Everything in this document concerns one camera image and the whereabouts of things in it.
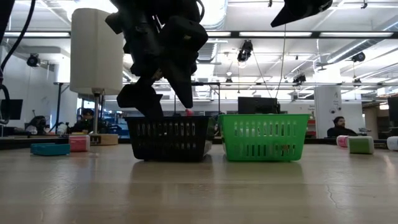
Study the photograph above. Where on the black plastic slotted basket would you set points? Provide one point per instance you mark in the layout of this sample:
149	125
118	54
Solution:
174	119

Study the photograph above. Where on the green small sharpener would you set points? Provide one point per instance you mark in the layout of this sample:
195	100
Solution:
360	145

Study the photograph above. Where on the teal small digital clock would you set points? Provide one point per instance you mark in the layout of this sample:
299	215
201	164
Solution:
49	149

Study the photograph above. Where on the black metal stand frame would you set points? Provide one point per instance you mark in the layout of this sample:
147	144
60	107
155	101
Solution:
214	83

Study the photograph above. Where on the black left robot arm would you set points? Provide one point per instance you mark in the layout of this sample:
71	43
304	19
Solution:
155	4

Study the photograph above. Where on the silver ventilation duct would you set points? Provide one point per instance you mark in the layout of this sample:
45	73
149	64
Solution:
216	18

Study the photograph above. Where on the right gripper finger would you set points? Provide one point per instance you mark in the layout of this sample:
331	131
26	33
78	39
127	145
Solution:
301	9

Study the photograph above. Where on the red background object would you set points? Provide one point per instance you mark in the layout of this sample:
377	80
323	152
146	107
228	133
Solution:
189	112

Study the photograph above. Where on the person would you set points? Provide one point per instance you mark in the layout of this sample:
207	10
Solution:
340	129
84	121
36	123

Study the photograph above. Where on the black ceiling spotlight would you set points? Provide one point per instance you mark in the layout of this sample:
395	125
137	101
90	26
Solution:
299	78
245	51
32	60
358	57

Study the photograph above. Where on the white cylinder table lamp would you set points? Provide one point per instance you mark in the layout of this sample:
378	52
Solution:
90	49

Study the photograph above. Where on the pink small sharpener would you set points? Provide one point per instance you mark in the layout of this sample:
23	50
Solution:
342	141

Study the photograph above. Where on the green plastic slotted basket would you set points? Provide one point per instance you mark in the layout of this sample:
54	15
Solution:
264	117

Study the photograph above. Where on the black monitor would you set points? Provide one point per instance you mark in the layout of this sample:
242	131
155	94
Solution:
11	109
257	105

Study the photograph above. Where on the white small sharpener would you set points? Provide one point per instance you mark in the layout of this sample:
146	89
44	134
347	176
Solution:
393	143

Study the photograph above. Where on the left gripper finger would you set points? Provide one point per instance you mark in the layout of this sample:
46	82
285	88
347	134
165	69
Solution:
140	99
183	84

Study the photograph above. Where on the black overhead beam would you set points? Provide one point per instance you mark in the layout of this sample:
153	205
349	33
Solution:
234	34

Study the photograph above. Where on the dark monitor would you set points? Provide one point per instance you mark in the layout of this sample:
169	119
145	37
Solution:
393	109

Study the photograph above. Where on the pink and white small block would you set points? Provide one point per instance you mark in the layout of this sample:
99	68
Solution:
79	143

